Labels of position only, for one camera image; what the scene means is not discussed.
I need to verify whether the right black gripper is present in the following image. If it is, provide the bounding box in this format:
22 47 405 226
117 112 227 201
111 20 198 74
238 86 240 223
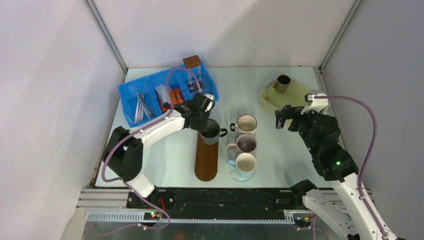
274 104 323 155

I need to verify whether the dark green mug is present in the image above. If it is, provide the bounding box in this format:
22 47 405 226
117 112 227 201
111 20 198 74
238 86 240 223
199 119 228 146

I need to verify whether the cream mug with black rim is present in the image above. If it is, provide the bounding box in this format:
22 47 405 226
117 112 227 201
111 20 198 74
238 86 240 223
229 114 258 135

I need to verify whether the pink mug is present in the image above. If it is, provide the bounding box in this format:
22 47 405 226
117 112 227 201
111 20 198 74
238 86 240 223
226 134 258 158

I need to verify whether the brown wooden oval tray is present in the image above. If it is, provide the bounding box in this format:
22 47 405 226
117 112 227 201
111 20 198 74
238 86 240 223
194 133 219 182

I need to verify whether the light blue mug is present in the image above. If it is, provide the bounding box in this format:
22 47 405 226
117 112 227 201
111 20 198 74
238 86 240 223
226 153 257 175

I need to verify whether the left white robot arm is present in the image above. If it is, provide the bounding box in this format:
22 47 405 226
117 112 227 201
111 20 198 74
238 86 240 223
101 92 215 208

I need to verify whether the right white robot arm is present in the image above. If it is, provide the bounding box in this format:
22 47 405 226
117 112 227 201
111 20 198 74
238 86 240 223
275 105 398 240

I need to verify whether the orange Beyou toothpaste tube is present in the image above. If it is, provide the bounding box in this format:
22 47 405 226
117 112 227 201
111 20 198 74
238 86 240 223
173 88 185 104

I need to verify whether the white toothpaste tube dark cap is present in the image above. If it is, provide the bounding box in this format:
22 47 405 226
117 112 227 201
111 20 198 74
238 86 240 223
155 84 172 109

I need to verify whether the grey toothbrush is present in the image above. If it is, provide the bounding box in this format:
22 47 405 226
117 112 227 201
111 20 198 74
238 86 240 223
137 92 153 119

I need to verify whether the white toothbrush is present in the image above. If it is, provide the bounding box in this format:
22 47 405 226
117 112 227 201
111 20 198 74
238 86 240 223
134 100 143 124

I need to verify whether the clear textured oval tray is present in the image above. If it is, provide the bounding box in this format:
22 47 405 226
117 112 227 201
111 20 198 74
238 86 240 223
228 167 256 182

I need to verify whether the clear holder with brown lid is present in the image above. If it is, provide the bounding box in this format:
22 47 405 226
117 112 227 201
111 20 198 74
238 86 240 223
182 55 209 94

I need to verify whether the cream perforated basket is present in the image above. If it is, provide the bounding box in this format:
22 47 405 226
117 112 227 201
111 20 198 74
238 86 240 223
258 78 319 128

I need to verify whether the small orange tube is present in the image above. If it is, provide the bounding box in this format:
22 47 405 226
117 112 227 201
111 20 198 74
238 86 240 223
157 96 168 113

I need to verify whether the brown metallic cup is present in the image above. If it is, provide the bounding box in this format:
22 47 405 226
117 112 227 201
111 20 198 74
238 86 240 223
272 74 291 94

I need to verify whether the blue three-compartment bin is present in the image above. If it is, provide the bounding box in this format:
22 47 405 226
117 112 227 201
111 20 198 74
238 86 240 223
117 63 219 128

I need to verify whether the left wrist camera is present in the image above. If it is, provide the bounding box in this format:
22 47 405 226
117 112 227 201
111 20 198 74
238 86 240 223
203 93 215 112

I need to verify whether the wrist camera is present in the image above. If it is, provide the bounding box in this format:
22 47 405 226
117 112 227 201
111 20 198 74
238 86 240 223
203 93 215 112
301 90 331 115

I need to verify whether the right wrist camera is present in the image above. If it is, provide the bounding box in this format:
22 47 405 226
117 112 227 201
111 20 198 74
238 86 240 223
301 90 331 115

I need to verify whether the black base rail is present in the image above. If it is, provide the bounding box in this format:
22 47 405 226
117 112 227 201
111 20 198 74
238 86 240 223
126 187 306 221

